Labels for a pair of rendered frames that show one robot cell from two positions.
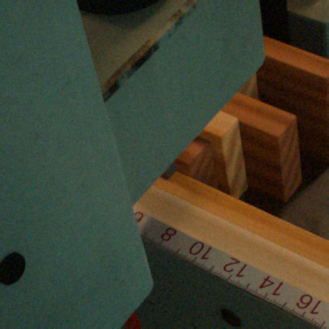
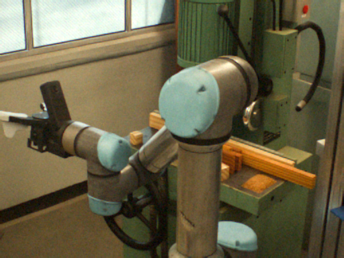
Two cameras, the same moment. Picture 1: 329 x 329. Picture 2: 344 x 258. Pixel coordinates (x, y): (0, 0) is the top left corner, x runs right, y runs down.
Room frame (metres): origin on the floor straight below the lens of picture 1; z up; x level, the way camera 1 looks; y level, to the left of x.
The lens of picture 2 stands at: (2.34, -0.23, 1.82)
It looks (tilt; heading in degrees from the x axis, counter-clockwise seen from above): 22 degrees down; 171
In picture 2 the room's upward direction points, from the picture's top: 3 degrees clockwise
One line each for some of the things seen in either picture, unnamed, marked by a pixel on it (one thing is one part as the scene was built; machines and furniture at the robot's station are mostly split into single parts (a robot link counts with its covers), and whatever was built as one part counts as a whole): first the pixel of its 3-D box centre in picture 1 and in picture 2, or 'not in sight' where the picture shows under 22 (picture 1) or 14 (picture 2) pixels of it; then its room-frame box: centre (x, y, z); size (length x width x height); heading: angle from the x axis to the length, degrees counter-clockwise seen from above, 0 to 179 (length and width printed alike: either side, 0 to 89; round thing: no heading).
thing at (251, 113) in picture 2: not in sight; (254, 113); (0.37, 0.19, 1.02); 0.12 x 0.03 x 0.12; 135
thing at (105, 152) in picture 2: not in sight; (103, 150); (1.06, -0.29, 1.21); 0.11 x 0.08 x 0.09; 48
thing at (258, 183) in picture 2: not in sight; (259, 181); (0.65, 0.16, 0.91); 0.10 x 0.07 x 0.02; 135
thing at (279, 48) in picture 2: not in sight; (279, 52); (0.33, 0.27, 1.23); 0.09 x 0.08 x 0.15; 135
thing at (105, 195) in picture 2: not in sight; (109, 186); (1.04, -0.28, 1.12); 0.11 x 0.08 x 0.11; 138
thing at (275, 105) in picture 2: not in sight; (271, 111); (0.36, 0.25, 1.02); 0.09 x 0.07 x 0.12; 45
